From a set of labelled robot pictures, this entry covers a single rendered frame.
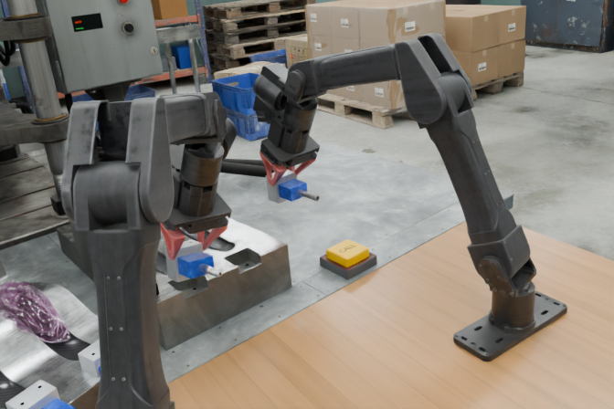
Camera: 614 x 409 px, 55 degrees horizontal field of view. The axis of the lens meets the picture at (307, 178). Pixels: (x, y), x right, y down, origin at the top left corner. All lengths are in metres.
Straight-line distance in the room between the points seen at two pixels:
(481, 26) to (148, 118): 4.98
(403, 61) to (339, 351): 0.45
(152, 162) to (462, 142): 0.48
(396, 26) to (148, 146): 4.19
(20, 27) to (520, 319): 1.23
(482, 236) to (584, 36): 6.94
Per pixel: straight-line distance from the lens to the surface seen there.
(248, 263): 1.07
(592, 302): 1.10
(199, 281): 1.03
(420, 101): 0.88
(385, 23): 4.70
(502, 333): 0.98
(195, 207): 0.88
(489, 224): 0.91
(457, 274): 1.14
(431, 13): 4.93
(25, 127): 1.60
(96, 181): 0.60
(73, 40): 1.74
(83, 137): 0.62
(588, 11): 7.74
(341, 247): 1.15
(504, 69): 5.84
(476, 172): 0.90
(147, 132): 0.59
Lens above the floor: 1.38
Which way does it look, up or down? 21 degrees down
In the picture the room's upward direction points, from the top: 5 degrees counter-clockwise
